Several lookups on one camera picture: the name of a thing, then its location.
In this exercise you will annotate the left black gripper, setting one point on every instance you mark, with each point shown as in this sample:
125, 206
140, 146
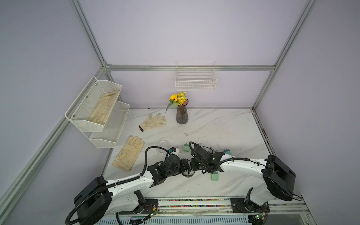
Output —
182, 167

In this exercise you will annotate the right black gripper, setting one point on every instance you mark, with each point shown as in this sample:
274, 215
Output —
192, 164

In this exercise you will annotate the green charger plug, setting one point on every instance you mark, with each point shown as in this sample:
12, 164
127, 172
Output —
186, 148
214, 176

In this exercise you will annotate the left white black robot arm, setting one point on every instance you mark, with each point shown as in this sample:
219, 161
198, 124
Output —
101, 197

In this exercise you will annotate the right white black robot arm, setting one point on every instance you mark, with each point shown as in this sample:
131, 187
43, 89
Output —
277, 178

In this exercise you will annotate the right teal charger plug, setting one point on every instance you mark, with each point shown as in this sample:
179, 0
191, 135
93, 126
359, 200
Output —
227, 151

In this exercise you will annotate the beige leather glove on table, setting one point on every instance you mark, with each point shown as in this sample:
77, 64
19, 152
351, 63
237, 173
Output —
129, 153

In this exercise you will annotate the dark glass flower vase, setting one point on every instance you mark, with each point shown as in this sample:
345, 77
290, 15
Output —
182, 113

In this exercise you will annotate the white knit glove on table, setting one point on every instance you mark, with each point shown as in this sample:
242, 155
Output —
153, 122

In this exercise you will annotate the yellow flower bouquet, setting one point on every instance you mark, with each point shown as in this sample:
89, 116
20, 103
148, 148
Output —
177, 100

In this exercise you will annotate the lower white mesh shelf bin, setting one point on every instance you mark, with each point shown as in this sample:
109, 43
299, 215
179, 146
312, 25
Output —
110, 135

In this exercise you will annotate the white mesh shelf bin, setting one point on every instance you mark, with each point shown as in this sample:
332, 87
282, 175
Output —
82, 108
110, 135

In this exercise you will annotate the beige glove in bin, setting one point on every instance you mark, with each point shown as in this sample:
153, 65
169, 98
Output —
103, 108

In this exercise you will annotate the upper white mesh shelf bin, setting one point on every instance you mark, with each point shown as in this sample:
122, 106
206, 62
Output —
82, 108

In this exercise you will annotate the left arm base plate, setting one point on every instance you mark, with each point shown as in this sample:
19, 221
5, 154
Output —
146, 208

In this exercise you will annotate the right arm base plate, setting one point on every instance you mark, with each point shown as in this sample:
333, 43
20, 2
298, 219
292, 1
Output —
241, 205

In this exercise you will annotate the white wire wall basket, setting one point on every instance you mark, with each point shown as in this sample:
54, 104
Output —
195, 76

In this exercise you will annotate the aluminium front rail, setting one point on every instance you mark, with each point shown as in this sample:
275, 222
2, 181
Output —
213, 211

